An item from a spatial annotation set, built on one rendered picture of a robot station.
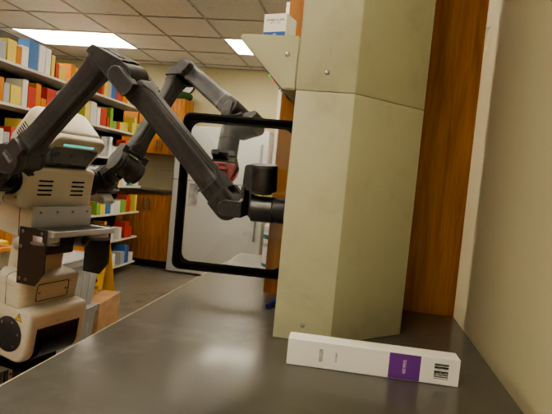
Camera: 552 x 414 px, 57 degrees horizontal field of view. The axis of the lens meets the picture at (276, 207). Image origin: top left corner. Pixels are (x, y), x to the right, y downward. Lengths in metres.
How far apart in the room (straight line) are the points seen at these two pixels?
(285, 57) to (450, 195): 0.58
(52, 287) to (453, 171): 1.20
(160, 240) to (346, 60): 5.64
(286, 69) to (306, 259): 0.36
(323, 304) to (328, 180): 0.23
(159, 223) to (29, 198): 4.93
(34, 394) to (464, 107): 1.09
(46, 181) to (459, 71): 1.17
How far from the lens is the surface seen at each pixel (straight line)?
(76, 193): 1.70
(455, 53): 1.37
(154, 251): 6.51
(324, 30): 0.99
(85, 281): 3.40
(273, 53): 0.99
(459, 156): 1.34
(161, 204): 6.43
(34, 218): 1.57
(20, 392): 0.76
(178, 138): 1.15
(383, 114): 1.01
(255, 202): 1.08
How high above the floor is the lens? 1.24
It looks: 3 degrees down
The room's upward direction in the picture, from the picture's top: 5 degrees clockwise
